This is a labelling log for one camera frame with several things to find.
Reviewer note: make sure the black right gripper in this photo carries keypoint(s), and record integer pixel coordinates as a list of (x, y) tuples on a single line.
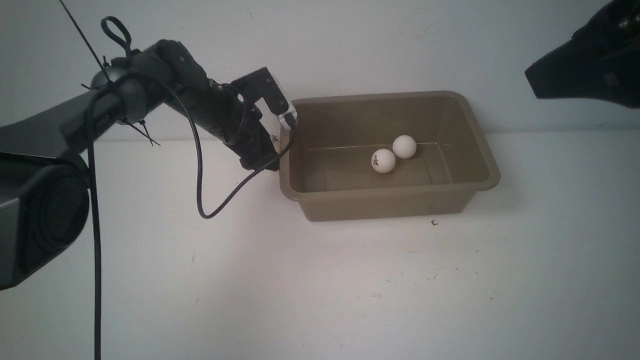
[(601, 61)]

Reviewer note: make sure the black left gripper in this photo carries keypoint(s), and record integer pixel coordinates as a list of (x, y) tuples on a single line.
[(243, 133)]

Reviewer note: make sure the tan plastic rectangular bin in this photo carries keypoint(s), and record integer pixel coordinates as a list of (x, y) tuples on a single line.
[(328, 169)]

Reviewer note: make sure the plain white ball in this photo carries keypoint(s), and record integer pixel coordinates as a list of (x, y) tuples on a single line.
[(383, 161), (404, 147)]

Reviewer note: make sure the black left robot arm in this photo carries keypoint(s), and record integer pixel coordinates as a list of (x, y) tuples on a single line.
[(44, 179)]

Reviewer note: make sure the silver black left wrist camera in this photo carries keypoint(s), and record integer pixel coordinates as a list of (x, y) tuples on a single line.
[(262, 85)]

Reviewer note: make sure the black cable tie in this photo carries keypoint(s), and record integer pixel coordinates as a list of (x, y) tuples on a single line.
[(107, 82)]

